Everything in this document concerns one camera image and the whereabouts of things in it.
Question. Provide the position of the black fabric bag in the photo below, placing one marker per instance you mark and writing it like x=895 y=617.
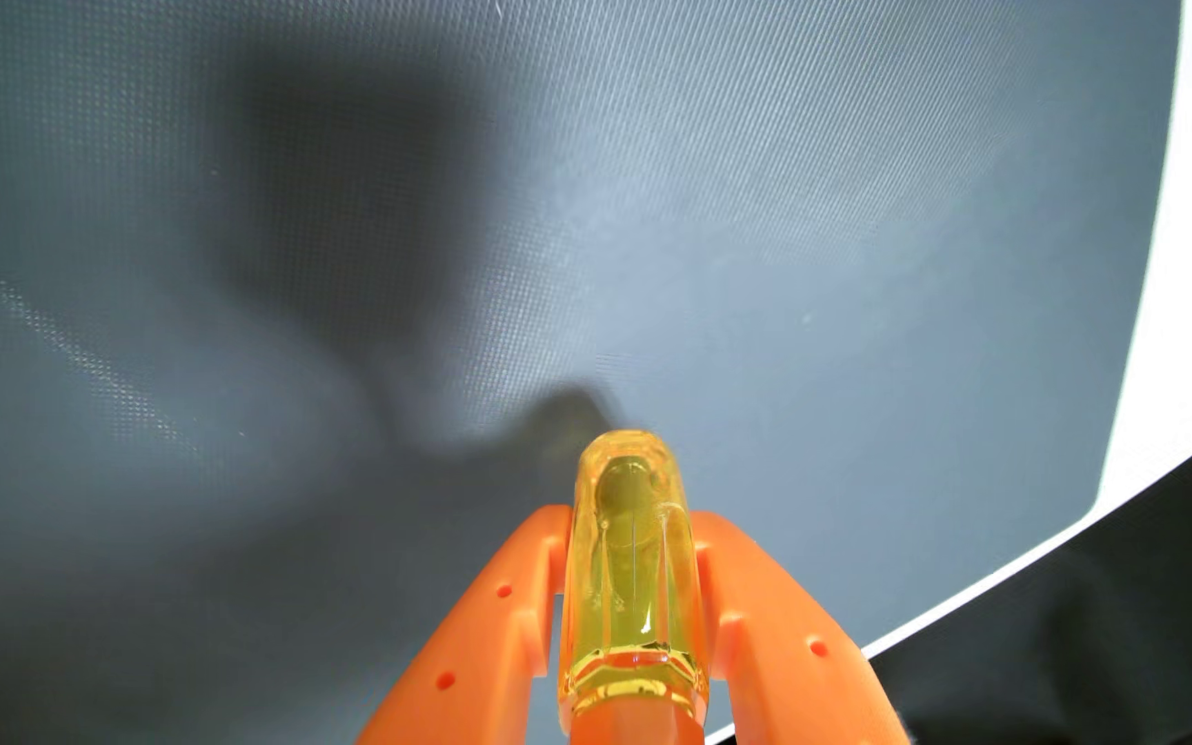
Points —
x=1072 y=642

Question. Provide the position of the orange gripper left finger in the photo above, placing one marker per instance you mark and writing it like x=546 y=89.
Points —
x=472 y=662

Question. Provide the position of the yellow eyedrops bottle orange cap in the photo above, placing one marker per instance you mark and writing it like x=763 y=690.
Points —
x=632 y=579

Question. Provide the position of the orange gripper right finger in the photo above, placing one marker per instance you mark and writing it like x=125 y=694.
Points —
x=793 y=662

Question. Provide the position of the grey textured mat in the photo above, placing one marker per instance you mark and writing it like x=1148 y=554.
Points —
x=348 y=259

